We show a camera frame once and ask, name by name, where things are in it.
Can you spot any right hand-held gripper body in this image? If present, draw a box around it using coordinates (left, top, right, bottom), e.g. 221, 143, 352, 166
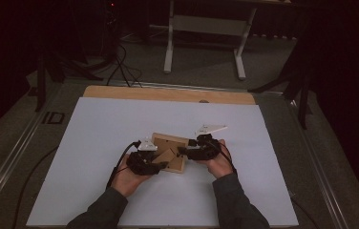
185, 124, 228, 162

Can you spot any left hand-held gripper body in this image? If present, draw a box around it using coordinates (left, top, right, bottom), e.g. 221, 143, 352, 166
125, 136, 169, 177

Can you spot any wooden picture frame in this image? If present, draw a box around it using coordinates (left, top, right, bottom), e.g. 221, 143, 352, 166
150, 132, 191, 175

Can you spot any person's right hand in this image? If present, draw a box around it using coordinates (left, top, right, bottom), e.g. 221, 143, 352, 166
196, 138, 235, 179

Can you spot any person's left hand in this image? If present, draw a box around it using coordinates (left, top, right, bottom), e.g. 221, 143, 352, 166
110, 154, 154, 198

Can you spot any white table mat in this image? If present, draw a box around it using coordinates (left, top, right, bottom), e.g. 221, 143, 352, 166
26, 96, 300, 227

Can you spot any black tripod stand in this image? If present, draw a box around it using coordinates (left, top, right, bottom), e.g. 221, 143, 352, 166
248, 47, 314, 130

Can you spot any dark equipment with red light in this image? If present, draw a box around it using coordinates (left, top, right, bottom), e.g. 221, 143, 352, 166
103, 0, 120, 63

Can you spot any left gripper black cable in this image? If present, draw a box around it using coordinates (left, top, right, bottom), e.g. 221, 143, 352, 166
105, 140, 142, 191

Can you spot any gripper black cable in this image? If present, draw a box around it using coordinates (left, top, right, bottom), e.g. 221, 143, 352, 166
211, 141, 238, 177
105, 140, 142, 191

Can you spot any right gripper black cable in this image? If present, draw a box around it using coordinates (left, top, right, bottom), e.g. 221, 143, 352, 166
211, 141, 238, 177

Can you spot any bundle of black floor cables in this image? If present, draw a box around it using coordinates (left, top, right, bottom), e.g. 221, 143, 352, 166
105, 41, 144, 89

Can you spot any black cable on floor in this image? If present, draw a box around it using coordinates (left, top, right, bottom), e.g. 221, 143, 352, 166
11, 145, 59, 229
290, 197, 321, 229

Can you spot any white metal desk frame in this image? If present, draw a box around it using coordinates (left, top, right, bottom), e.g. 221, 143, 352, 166
162, 0, 258, 81

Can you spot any metal floor rail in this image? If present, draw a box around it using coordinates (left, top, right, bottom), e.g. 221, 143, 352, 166
0, 83, 61, 218
286, 98, 351, 229

